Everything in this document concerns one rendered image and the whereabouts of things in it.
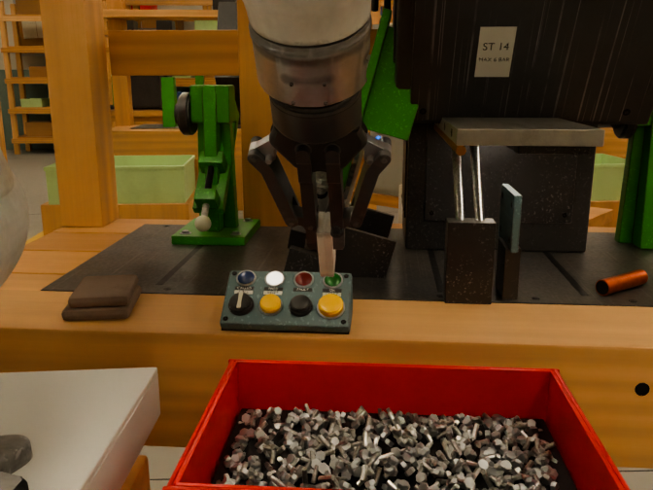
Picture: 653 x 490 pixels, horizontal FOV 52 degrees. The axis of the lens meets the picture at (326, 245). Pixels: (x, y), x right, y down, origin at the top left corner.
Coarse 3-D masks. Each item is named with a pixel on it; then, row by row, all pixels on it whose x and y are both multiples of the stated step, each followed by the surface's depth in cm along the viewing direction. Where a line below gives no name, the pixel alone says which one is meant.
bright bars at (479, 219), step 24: (456, 168) 90; (456, 192) 88; (480, 192) 88; (456, 216) 86; (480, 216) 86; (456, 240) 85; (480, 240) 84; (456, 264) 85; (480, 264) 85; (456, 288) 86; (480, 288) 86
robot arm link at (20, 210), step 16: (0, 160) 61; (0, 176) 60; (0, 192) 60; (16, 192) 65; (0, 208) 59; (16, 208) 63; (0, 224) 58; (16, 224) 62; (0, 240) 58; (16, 240) 62; (0, 256) 58; (16, 256) 63; (0, 272) 59
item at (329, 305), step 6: (330, 294) 77; (324, 300) 77; (330, 300) 76; (336, 300) 76; (342, 300) 77; (318, 306) 77; (324, 306) 76; (330, 306) 76; (336, 306) 76; (342, 306) 76; (324, 312) 76; (330, 312) 76; (336, 312) 76
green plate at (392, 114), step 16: (384, 16) 88; (384, 32) 89; (384, 48) 91; (368, 64) 90; (384, 64) 91; (368, 80) 91; (384, 80) 92; (368, 96) 92; (384, 96) 92; (400, 96) 92; (368, 112) 93; (384, 112) 93; (400, 112) 93; (416, 112) 92; (368, 128) 93; (384, 128) 93; (400, 128) 93
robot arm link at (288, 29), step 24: (264, 0) 44; (288, 0) 43; (312, 0) 43; (336, 0) 43; (360, 0) 45; (264, 24) 46; (288, 24) 45; (312, 24) 45; (336, 24) 45; (360, 24) 47
